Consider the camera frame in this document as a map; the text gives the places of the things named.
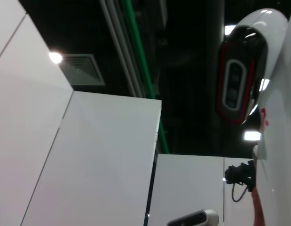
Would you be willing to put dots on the square ceiling air vent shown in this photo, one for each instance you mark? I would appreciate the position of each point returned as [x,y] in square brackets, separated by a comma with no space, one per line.
[81,69]

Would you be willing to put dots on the white ceiling conduit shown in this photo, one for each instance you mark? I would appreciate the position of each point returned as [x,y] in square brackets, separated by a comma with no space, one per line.
[124,47]
[117,47]

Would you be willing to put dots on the silver black depth camera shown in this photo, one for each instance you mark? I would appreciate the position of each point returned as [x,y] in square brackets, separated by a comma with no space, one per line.
[194,217]

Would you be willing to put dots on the green ceiling pipe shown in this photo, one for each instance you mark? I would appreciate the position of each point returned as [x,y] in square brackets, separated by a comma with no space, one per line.
[138,47]

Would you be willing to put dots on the rectangular ceiling light panel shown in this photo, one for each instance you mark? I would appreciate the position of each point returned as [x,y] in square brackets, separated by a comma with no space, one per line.
[229,30]
[252,136]

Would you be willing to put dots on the white robot head black visor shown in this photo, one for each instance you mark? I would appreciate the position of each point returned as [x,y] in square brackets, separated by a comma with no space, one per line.
[234,77]

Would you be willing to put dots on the round ceiling spot light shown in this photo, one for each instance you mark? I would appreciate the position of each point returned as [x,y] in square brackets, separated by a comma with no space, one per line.
[55,57]

